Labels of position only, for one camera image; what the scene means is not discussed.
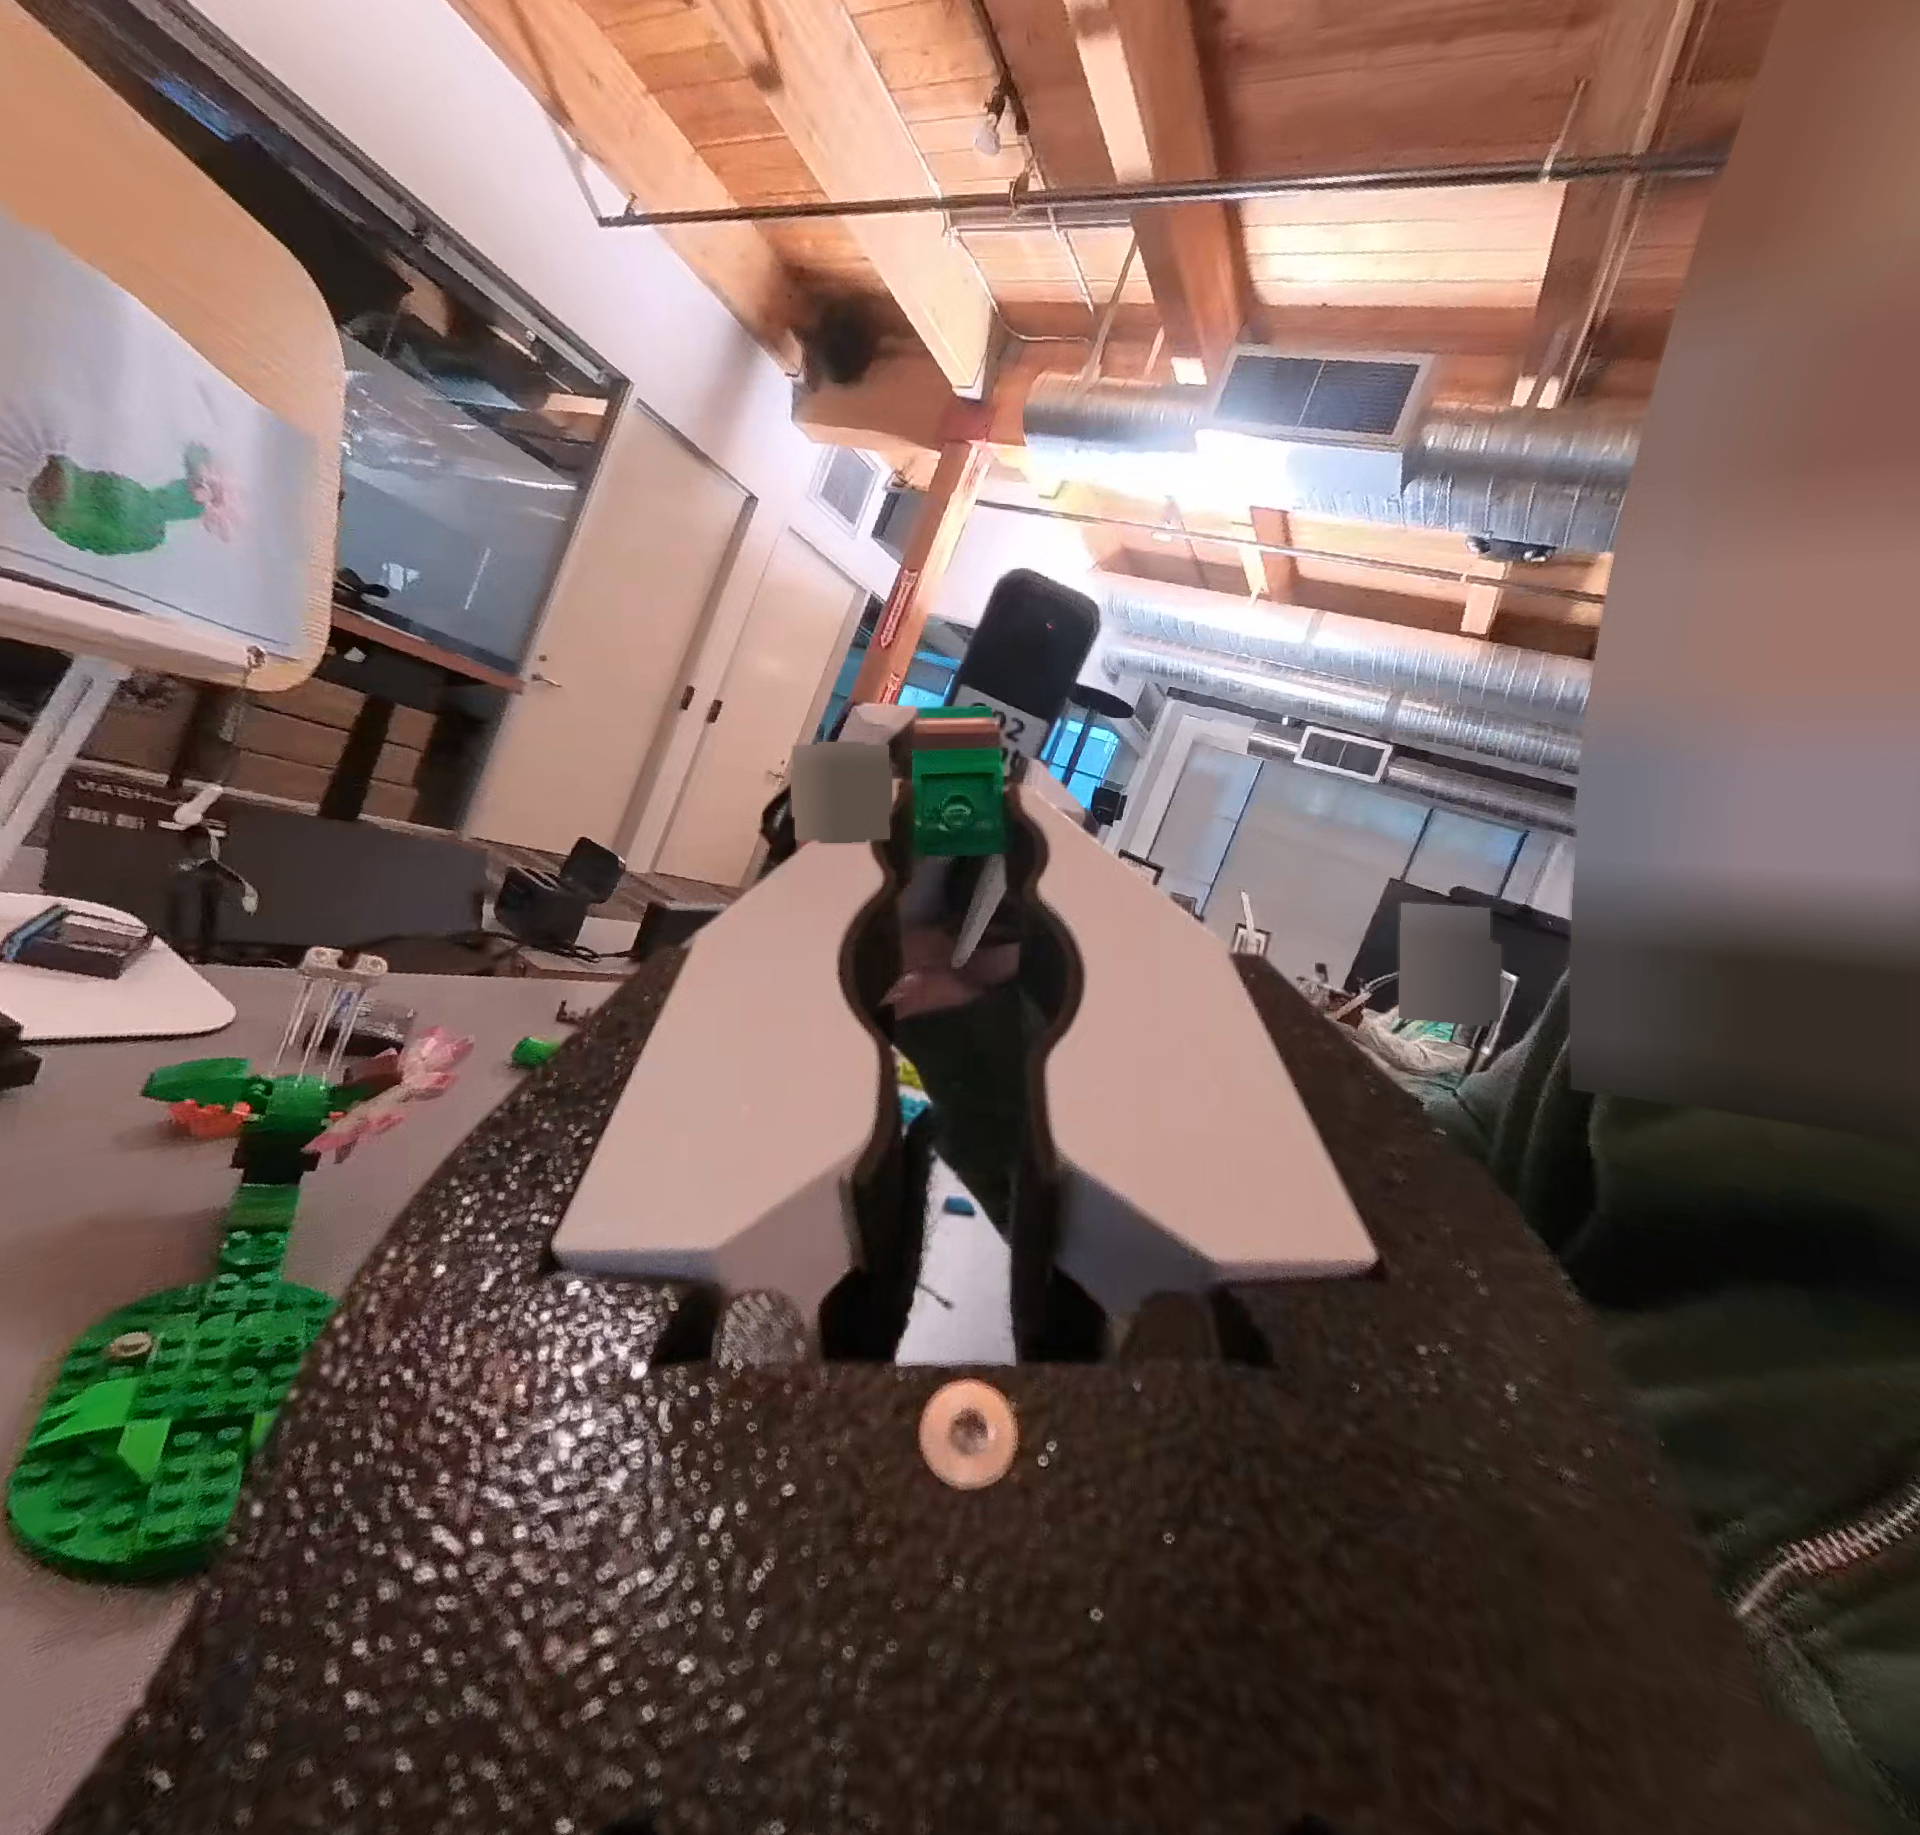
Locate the small green lego brick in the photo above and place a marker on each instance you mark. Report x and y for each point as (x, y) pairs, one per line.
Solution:
(536, 1051)

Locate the track spot lamp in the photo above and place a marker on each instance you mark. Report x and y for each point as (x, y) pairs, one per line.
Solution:
(987, 133)

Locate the white door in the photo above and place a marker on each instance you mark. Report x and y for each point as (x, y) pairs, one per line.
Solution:
(630, 635)
(765, 726)

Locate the lego instruction booklet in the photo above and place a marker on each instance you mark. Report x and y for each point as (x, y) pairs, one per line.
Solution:
(136, 411)

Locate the black storage case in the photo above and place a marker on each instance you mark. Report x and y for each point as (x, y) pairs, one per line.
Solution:
(345, 875)

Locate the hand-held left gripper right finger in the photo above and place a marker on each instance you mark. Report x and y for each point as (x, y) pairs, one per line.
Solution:
(1200, 1101)

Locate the metal vent grille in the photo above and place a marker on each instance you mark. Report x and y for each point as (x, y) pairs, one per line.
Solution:
(1311, 395)

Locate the pink lego flower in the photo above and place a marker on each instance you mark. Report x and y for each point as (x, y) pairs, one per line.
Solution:
(420, 1064)

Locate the glass office window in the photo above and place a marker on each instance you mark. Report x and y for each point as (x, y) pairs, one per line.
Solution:
(466, 515)

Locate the brown and green lego assembly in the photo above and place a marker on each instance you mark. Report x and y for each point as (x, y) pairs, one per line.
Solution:
(961, 800)

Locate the green lego baseplate model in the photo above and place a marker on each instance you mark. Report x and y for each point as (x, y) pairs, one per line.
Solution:
(150, 1415)

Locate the wooden book stand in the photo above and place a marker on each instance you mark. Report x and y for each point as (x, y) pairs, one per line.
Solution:
(181, 246)

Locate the ceiling sprinkler pipe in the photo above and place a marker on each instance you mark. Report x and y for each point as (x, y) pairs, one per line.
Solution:
(1200, 190)

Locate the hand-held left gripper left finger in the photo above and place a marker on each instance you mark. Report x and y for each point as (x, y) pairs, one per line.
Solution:
(705, 1085)

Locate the blue and black device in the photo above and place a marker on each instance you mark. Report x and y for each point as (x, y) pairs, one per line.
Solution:
(75, 944)

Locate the clear lego stand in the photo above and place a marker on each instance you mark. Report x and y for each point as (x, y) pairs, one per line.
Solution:
(341, 965)

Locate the orange lego piece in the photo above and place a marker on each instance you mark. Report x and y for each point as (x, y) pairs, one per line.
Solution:
(210, 1115)

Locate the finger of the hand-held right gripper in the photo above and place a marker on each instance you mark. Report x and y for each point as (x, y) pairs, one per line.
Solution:
(886, 726)
(987, 905)

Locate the person's green jacket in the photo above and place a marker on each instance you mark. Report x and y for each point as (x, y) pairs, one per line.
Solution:
(1725, 1265)

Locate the small black case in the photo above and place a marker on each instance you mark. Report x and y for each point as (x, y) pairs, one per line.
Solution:
(561, 890)

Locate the silver spiral air duct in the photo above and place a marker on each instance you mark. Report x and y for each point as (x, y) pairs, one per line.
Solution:
(1350, 666)
(1500, 465)

